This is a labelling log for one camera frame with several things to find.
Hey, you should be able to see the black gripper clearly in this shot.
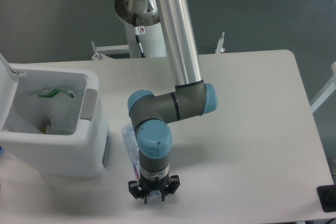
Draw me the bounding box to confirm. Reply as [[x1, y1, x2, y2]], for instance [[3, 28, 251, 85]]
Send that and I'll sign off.
[[128, 173, 180, 204]]

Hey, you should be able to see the clear plastic water bottle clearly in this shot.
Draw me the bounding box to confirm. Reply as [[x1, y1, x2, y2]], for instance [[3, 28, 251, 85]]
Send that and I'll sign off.
[[120, 122, 161, 205]]

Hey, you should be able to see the white plastic bag wrapper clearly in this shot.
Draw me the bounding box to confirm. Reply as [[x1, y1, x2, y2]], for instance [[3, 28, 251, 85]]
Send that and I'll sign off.
[[29, 86, 83, 135]]

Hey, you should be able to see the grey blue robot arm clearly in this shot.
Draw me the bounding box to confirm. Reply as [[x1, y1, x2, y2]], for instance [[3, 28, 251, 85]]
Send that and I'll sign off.
[[114, 0, 218, 200]]

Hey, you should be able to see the white trash can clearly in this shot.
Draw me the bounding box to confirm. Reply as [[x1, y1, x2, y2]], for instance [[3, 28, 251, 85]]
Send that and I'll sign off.
[[1, 58, 109, 177]]

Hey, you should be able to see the trash inside the can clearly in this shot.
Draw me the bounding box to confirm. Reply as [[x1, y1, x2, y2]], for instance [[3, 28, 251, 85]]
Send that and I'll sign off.
[[39, 120, 52, 134]]

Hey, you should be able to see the black device at table edge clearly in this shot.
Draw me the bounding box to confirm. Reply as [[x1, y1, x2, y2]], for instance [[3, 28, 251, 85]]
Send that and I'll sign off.
[[317, 185, 335, 212]]

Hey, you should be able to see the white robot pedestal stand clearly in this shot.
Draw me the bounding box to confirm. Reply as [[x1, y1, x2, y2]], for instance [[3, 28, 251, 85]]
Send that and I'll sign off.
[[90, 22, 227, 61]]

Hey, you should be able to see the white frame at right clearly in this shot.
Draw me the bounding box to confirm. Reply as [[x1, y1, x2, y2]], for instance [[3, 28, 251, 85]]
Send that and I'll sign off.
[[310, 62, 335, 113]]

